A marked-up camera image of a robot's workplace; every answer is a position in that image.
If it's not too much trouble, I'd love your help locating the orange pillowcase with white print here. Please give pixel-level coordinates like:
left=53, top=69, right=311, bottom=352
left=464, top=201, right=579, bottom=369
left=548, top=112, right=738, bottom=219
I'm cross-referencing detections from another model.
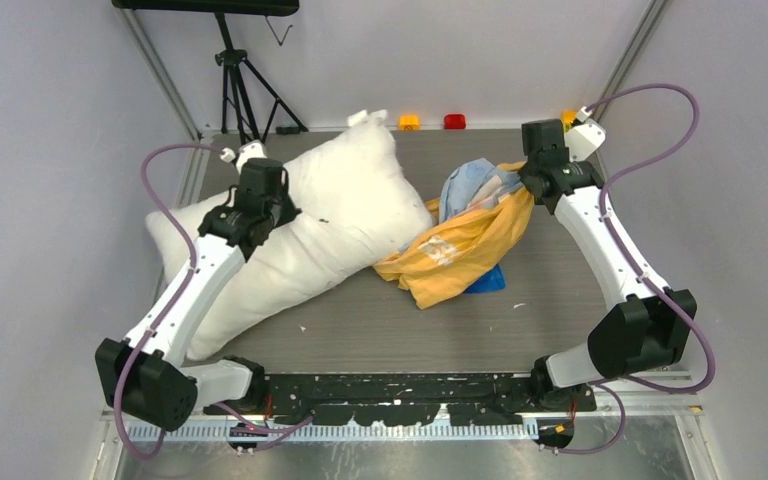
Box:
left=373, top=158, right=535, bottom=309

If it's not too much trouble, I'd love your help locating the white pillow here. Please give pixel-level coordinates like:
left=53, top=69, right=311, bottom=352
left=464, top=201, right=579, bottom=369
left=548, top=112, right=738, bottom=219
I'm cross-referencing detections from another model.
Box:
left=144, top=109, right=436, bottom=362

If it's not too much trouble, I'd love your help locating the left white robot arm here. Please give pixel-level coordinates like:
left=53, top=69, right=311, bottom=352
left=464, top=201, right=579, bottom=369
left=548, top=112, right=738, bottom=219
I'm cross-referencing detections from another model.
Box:
left=95, top=158, right=300, bottom=432

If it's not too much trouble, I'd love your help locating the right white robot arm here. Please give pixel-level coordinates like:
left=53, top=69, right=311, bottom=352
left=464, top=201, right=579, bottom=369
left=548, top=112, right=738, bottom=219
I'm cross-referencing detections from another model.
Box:
left=518, top=119, right=697, bottom=411

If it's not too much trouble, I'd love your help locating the yellow green toy block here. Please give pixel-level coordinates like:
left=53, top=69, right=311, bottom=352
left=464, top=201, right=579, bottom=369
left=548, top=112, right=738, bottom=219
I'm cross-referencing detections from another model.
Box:
left=560, top=110, right=577, bottom=130

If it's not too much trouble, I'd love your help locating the red toy block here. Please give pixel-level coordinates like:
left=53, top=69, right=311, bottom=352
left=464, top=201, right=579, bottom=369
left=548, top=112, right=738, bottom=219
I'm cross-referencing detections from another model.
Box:
left=443, top=113, right=467, bottom=130

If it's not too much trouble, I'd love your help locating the black tripod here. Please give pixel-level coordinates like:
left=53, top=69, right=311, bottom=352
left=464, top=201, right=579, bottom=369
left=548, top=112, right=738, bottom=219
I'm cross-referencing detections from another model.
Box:
left=214, top=13, right=309, bottom=144

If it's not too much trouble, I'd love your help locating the small yellow toy block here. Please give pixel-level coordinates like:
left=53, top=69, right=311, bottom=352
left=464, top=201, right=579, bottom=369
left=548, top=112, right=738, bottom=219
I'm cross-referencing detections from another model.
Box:
left=398, top=115, right=421, bottom=131

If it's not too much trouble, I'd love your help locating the black panel on tripod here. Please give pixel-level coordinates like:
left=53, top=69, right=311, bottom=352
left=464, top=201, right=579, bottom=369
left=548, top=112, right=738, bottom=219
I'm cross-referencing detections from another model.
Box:
left=111, top=0, right=300, bottom=17

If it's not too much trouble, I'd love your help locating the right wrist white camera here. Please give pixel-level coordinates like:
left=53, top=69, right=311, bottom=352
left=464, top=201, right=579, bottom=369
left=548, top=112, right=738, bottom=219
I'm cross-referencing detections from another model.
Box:
left=564, top=107, right=607, bottom=162

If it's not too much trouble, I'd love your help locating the wrist white camera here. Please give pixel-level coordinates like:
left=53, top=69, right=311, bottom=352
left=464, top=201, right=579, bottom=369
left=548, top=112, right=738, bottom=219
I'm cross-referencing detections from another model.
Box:
left=219, top=140, right=267, bottom=173
left=564, top=107, right=607, bottom=162

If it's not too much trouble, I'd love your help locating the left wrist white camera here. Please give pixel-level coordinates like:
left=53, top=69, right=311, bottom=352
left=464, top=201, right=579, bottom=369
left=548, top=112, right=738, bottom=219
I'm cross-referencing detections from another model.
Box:
left=219, top=140, right=267, bottom=173

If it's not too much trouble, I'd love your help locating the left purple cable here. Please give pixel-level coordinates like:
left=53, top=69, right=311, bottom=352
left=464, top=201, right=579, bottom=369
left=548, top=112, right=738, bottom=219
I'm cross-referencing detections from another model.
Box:
left=112, top=144, right=316, bottom=461

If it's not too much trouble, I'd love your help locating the white slotted cable duct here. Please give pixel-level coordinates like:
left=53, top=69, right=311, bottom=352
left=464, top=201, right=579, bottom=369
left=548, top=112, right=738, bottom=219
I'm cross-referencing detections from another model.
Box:
left=165, top=419, right=539, bottom=443

